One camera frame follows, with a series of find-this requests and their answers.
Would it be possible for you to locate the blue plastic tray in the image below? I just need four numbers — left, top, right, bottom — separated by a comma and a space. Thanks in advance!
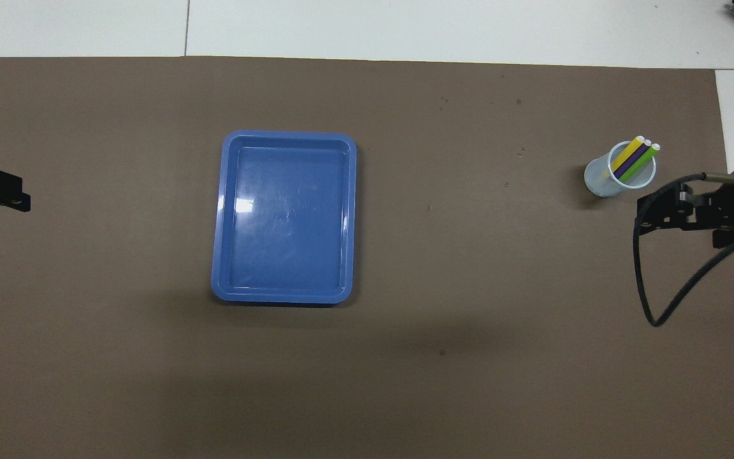
211, 130, 357, 305

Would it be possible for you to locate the translucent plastic cup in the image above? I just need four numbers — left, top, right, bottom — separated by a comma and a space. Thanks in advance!
584, 139, 657, 198

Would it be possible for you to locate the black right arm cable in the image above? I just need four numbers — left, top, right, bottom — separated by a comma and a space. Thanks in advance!
633, 172, 734, 328

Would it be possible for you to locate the green highlighter pen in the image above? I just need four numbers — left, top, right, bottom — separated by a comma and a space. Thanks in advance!
621, 143, 661, 182

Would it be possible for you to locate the purple highlighter pen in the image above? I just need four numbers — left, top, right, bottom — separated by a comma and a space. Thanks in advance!
614, 139, 653, 179

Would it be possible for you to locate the brown paper table mat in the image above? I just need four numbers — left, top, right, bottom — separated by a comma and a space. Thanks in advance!
0, 56, 734, 459

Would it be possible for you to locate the yellow highlighter pen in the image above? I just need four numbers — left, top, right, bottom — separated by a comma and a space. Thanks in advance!
609, 135, 645, 173

